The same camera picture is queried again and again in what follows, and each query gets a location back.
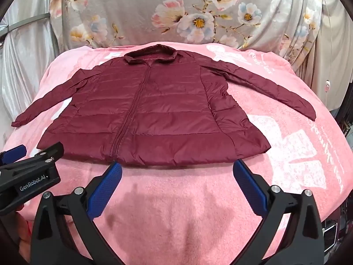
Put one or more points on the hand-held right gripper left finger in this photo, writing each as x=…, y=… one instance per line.
x=105, y=183

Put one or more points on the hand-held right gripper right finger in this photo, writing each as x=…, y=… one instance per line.
x=248, y=185

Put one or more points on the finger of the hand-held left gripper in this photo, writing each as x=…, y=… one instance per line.
x=41, y=156
x=13, y=153

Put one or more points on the maroon puffer jacket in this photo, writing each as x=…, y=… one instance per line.
x=165, y=110

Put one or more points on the person's left hand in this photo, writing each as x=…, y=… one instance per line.
x=23, y=226

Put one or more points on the pink printed blanket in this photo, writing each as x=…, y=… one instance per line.
x=176, y=220

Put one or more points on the silver satin curtain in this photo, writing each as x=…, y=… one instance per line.
x=27, y=69

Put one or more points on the grey metal bar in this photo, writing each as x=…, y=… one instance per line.
x=27, y=22

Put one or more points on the beige curtain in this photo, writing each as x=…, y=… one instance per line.
x=335, y=41

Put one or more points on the grey floral cloth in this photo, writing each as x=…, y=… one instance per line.
x=154, y=11

